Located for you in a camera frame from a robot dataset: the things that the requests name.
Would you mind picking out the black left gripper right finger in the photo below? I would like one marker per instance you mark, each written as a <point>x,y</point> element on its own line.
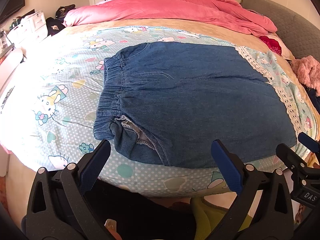
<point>262,208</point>

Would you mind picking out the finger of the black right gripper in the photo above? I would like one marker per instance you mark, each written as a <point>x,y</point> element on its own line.
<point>289,157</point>
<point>308,142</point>

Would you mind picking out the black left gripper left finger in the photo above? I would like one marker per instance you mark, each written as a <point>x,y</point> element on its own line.
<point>57,208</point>

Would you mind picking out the blue denim pants lace hem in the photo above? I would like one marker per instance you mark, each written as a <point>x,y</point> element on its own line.
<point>165,103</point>

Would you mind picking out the olive green clothing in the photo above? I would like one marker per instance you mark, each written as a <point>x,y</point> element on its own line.
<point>207,216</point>

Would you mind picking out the pink fluffy garment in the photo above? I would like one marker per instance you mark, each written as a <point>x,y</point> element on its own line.
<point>307,72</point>

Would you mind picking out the red patterned pillow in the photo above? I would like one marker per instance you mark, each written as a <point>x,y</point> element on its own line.
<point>272,44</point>

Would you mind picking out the grey quilted headboard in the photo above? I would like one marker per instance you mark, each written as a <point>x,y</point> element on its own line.
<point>298,34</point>

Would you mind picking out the beige bed blanket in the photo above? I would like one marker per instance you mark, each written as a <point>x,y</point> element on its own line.
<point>205,29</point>

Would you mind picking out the pink duvet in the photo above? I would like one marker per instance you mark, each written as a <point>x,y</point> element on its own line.
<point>224,13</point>

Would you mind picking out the white drawer unit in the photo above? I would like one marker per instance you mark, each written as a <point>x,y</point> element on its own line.
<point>31,29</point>

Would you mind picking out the black bag on floor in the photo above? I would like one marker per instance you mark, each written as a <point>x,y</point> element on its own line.
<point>55,25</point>

